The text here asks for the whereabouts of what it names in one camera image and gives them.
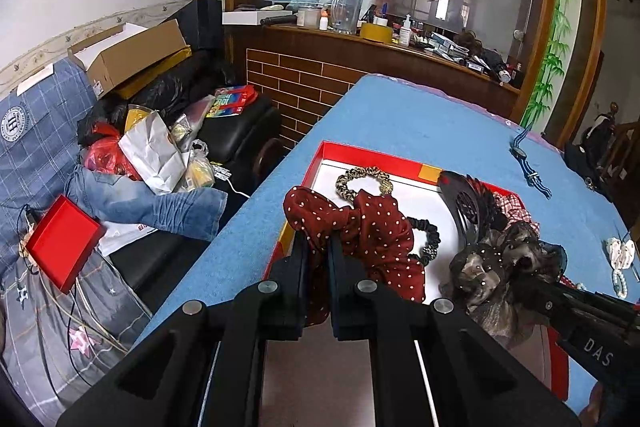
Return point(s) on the yellow tape roll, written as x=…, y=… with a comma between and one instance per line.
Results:
x=375, y=33

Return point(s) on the grey mesh hair bow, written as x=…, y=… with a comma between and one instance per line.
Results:
x=495, y=272

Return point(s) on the blue table cloth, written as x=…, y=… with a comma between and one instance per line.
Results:
x=400, y=117

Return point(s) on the red checkered scrunchie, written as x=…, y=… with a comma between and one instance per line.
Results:
x=512, y=207

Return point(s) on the black leather sofa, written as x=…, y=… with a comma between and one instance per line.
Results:
x=245, y=127

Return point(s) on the blue plaid blanket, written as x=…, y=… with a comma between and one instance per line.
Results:
x=40, y=132

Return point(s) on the bamboo wall painting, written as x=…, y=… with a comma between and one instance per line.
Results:
x=555, y=32

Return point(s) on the glass jar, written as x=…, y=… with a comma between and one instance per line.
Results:
x=309, y=16

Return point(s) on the open cardboard box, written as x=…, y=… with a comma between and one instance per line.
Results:
x=140, y=52

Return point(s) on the red box white inside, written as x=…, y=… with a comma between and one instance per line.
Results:
x=360, y=154

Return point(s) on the leopard print scrunchie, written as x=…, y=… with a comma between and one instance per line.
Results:
x=386, y=183

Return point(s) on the clear bag yellow packets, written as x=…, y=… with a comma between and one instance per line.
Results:
x=200, y=167

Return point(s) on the red box lid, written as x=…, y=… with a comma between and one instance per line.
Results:
x=62, y=244

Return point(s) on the red plastic bag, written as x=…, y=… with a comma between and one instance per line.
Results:
x=102, y=152

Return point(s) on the white flat box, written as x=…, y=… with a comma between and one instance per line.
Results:
x=255, y=16

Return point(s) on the black speaker box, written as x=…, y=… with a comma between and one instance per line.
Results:
x=205, y=24

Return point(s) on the yellow flat box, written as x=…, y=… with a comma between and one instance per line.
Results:
x=150, y=79

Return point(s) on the black backpack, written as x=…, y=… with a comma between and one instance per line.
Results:
x=592, y=147

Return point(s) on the wooden counter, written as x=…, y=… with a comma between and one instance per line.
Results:
x=300, y=72

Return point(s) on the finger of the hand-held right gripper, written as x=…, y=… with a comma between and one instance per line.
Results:
x=537, y=294

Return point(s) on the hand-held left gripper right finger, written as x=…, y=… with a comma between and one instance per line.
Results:
x=342, y=297

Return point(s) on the black scrunchie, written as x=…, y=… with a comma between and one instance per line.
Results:
x=431, y=232

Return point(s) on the blue jeans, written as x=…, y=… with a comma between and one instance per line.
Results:
x=160, y=207

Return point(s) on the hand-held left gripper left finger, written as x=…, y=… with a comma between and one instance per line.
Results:
x=297, y=287

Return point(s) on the black plastic bag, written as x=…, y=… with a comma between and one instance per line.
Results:
x=165, y=92

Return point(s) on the small white bottle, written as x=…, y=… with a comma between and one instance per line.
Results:
x=324, y=22

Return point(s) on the silver white paper bag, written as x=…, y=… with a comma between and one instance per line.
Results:
x=150, y=152

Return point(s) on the glass pitcher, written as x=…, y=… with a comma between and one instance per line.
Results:
x=345, y=14

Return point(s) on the black hair claw clip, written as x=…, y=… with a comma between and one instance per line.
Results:
x=467, y=207

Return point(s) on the colourful printed box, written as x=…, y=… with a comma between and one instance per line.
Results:
x=232, y=99

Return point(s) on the clear pump bottle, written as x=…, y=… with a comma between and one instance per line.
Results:
x=405, y=32

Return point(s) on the red polka dot scrunchie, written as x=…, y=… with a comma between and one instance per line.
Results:
x=380, y=237

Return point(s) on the wooden stair railing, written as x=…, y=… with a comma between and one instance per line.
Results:
x=625, y=157

